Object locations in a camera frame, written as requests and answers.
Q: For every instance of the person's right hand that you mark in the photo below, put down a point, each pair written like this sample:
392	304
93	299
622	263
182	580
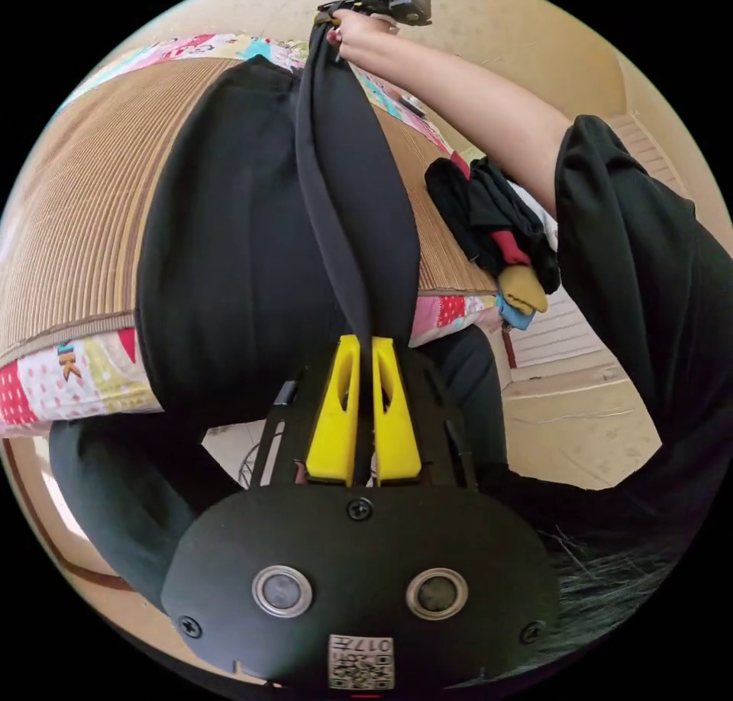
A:
362	35

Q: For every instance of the black pants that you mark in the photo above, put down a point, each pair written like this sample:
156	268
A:
240	243

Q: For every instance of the pile of clothes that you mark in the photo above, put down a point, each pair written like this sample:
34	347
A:
504	225

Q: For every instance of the person's right forearm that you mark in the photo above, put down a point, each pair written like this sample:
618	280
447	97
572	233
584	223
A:
475	105

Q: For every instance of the person's body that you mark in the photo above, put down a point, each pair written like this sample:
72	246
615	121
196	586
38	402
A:
635	288

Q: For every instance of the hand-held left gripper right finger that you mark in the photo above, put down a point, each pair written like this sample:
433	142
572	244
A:
398	432

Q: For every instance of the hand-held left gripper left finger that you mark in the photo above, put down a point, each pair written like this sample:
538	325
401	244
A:
329	426

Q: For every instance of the bed with woven mat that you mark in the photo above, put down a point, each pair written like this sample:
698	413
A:
86	197

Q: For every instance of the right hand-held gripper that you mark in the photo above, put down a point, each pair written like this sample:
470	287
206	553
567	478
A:
361	3

